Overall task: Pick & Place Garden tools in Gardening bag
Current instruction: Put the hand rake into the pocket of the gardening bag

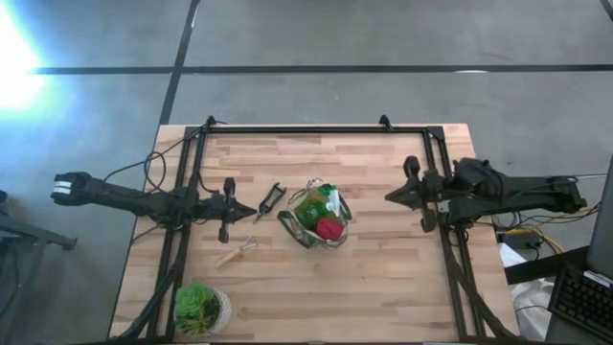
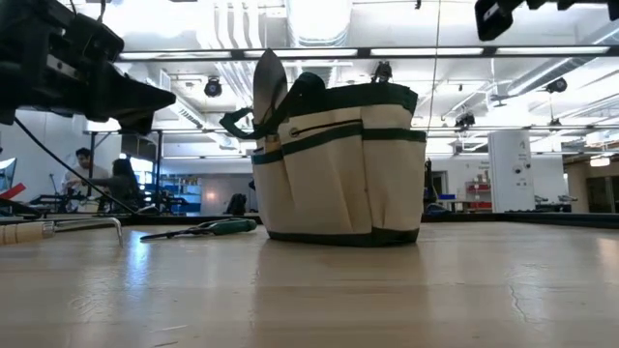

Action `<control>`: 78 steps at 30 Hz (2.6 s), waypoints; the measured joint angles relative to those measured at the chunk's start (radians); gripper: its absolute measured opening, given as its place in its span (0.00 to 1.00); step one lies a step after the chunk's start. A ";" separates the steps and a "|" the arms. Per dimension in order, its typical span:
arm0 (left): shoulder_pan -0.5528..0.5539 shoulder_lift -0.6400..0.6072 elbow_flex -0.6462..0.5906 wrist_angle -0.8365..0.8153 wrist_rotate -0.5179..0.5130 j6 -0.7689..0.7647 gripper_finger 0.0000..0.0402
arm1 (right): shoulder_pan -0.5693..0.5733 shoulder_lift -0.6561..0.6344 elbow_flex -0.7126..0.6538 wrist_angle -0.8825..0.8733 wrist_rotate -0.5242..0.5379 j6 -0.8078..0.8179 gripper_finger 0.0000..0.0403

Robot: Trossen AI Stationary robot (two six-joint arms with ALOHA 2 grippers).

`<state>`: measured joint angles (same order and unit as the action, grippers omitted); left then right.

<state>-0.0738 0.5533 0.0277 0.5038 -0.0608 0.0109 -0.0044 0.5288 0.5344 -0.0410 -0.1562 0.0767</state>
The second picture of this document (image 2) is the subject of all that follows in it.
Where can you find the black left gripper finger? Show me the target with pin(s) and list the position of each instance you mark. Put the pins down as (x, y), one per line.
(140, 96)
(138, 126)

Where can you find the canvas gardening bag green trim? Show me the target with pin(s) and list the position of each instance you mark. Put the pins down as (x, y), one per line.
(338, 179)

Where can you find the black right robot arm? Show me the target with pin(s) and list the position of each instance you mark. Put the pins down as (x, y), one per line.
(614, 9)

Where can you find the person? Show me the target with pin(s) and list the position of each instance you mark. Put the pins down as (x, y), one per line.
(84, 169)
(121, 183)

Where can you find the black ceiling spotlight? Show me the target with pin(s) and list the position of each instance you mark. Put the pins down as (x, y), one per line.
(464, 120)
(213, 87)
(556, 85)

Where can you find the white round column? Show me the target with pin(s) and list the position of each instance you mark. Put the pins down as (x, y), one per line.
(511, 169)

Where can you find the black overhead camera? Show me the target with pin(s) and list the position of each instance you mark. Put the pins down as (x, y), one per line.
(382, 72)

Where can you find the overhead light bar frame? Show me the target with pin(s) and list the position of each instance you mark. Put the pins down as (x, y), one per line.
(362, 52)

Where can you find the black aluminium table frame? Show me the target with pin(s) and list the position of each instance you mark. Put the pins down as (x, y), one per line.
(532, 218)

